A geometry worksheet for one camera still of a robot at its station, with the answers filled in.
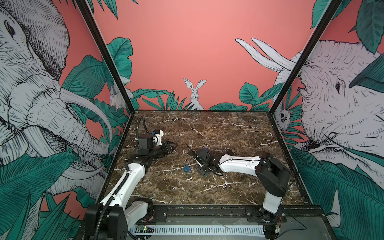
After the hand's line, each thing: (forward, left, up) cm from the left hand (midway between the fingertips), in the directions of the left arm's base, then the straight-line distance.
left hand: (177, 143), depth 79 cm
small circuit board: (-36, +16, -18) cm, 43 cm away
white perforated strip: (-38, -12, -18) cm, 44 cm away
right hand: (-7, -13, -17) cm, 22 cm away
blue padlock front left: (-7, -5, -18) cm, 20 cm away
